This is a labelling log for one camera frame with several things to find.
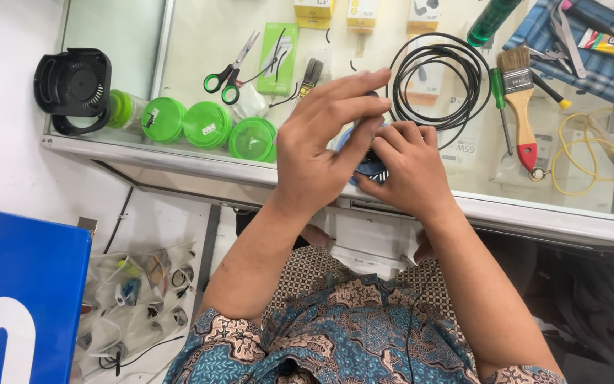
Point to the person's left hand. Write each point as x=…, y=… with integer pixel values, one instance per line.
x=307, y=154

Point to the person's right hand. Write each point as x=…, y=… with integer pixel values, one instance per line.
x=419, y=176

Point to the blue round device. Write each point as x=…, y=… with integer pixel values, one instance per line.
x=350, y=143

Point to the green round lidded container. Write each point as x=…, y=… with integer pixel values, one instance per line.
x=164, y=120
x=252, y=140
x=207, y=125

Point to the clear plastic packet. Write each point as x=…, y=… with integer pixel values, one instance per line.
x=248, y=101

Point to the white box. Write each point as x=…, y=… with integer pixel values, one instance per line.
x=371, y=240

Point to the small black-bristle brush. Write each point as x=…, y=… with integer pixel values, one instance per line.
x=311, y=74

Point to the green cardboard box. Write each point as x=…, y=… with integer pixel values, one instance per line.
x=277, y=58

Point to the wooden paintbrush with red tip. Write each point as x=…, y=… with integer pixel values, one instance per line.
x=520, y=101

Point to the glass display counter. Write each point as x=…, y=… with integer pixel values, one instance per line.
x=179, y=160

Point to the yellow product box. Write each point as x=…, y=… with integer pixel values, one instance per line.
x=423, y=18
x=362, y=13
x=313, y=11

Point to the black tool with yellow tip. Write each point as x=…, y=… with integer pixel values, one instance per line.
x=549, y=90

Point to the batik patterned shirt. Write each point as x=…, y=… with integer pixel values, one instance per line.
x=349, y=330

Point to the green plastic bottle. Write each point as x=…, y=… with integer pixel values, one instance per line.
x=491, y=21

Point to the metal pliers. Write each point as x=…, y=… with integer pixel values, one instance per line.
x=549, y=57

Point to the clear jar with green lid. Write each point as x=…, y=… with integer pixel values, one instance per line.
x=124, y=109

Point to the metal tweezers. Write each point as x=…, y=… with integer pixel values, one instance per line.
x=568, y=42

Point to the blue plaid cloth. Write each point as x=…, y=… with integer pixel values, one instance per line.
x=600, y=80

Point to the black bag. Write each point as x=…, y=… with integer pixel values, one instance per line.
x=595, y=309

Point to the heap of clear accessory bags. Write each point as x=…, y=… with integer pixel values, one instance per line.
x=136, y=298

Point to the glue tube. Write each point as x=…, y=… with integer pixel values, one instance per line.
x=613, y=47

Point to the black round fan housing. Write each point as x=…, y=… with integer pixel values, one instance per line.
x=75, y=82

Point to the blue sign board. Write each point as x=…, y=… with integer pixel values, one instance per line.
x=19, y=266

